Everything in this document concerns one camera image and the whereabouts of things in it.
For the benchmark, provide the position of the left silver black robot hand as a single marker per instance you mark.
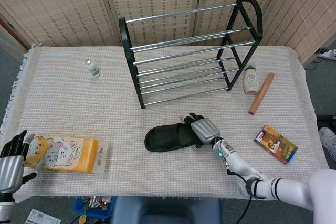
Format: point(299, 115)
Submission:
point(9, 171)

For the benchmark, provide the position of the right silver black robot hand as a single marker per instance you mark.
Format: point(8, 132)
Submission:
point(204, 129)

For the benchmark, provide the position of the black rubber slipper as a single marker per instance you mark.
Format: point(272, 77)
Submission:
point(165, 137)

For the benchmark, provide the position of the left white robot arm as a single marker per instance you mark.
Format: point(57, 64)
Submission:
point(5, 208)

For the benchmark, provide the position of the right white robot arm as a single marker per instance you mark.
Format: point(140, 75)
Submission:
point(244, 169)

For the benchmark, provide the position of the black metal shoe rack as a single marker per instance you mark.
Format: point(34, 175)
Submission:
point(130, 51)

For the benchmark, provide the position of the white printed paper package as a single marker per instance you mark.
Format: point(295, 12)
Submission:
point(42, 217)

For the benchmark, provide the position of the cream squeeze bottle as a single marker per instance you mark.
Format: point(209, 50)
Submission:
point(251, 82)

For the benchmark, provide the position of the wooden rolling pin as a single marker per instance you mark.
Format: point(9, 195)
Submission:
point(261, 94)

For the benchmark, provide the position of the yellow cat tissue pack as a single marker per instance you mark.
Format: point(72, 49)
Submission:
point(78, 153)

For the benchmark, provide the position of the colourful snack box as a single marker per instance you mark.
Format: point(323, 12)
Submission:
point(278, 145)

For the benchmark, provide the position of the blue plastic bin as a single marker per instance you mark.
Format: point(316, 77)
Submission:
point(78, 207)

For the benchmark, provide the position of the blue-grey chair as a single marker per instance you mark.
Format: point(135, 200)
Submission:
point(162, 211)

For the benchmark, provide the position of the white woven tablecloth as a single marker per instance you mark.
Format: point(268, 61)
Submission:
point(105, 98)

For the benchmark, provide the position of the white sneaker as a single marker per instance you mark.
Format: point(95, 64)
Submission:
point(329, 140)

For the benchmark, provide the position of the small white green bottle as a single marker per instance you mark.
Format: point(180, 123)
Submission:
point(92, 69)

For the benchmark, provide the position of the white power strip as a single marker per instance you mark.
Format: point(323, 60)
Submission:
point(328, 53)

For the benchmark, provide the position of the woven bamboo folding screen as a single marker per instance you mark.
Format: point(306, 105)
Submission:
point(65, 6)

